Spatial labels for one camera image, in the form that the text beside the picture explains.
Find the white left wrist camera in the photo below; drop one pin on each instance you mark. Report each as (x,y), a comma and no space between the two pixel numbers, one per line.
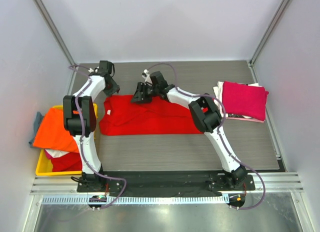
(93,70)

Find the aluminium frame post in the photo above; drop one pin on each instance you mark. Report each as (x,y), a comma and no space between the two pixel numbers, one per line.
(54,30)
(280,11)

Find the right aluminium frame post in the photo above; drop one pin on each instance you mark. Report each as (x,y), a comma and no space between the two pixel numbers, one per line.
(280,11)

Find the grey t-shirt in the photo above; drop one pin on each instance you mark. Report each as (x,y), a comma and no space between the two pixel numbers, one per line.
(36,125)

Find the white slotted cable duct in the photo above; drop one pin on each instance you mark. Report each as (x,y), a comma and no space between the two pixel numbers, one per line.
(98,200)

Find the folded pink t-shirt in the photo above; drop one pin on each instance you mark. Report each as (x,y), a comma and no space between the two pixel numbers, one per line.
(249,119)

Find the folded black patterned t-shirt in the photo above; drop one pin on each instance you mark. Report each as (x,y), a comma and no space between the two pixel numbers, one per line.
(234,116)

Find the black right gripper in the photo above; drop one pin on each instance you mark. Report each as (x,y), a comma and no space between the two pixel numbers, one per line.
(143,92)

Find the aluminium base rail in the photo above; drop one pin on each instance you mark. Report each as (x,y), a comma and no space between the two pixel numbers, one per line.
(275,182)

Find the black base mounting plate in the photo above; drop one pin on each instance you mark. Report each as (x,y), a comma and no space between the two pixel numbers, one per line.
(185,184)

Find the yellow plastic bin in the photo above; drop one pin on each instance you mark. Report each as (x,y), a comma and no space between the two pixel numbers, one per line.
(44,166)

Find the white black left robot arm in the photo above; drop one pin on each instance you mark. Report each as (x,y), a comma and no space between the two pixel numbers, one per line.
(80,120)

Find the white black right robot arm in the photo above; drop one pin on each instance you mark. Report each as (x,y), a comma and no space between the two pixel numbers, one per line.
(206,117)

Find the dark red t-shirt in bin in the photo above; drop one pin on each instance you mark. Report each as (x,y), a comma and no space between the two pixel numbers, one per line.
(69,162)

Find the left aluminium frame post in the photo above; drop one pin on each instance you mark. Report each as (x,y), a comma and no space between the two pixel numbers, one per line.
(54,30)

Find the folded magenta t-shirt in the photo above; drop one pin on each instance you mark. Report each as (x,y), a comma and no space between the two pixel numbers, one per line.
(245,99)

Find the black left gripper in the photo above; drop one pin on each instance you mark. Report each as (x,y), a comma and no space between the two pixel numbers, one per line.
(115,89)

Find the orange t-shirt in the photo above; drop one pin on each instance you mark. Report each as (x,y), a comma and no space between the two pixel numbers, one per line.
(52,135)

